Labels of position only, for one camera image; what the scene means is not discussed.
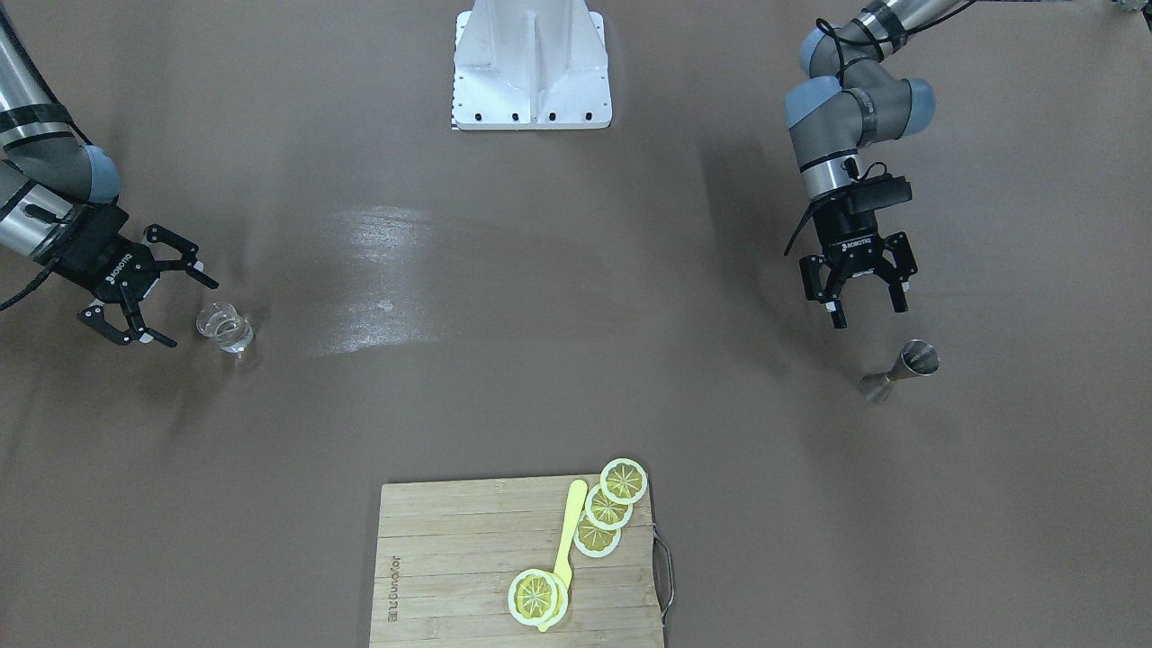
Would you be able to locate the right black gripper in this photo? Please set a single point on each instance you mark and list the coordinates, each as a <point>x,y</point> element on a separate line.
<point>101,261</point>

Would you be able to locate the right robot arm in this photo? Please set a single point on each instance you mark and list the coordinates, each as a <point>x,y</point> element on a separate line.
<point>59,207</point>

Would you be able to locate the lemon slice end of row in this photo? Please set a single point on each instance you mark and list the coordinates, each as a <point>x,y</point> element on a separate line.
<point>624,481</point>

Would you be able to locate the steel double jigger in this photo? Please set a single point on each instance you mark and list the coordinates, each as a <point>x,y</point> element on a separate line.
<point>916,359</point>

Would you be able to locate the lemon slice middle of row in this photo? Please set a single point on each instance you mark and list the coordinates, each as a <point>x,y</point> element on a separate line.
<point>605,513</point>

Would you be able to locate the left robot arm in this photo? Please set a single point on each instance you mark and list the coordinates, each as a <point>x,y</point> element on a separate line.
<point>848,102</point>

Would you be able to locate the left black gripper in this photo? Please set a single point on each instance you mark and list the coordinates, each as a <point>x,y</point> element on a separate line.
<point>852,239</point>

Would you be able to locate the lemon slice on knife tip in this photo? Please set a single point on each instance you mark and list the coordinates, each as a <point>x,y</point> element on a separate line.
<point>538,599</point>

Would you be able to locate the wooden cutting board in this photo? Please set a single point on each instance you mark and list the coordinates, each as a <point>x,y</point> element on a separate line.
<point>448,551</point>

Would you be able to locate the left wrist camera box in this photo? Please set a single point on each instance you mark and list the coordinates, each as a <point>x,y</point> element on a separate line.
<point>877,193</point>

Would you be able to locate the clear glass cup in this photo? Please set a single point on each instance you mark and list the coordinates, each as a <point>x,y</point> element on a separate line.
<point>221,323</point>

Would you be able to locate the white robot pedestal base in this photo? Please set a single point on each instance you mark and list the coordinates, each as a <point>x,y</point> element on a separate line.
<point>530,65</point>

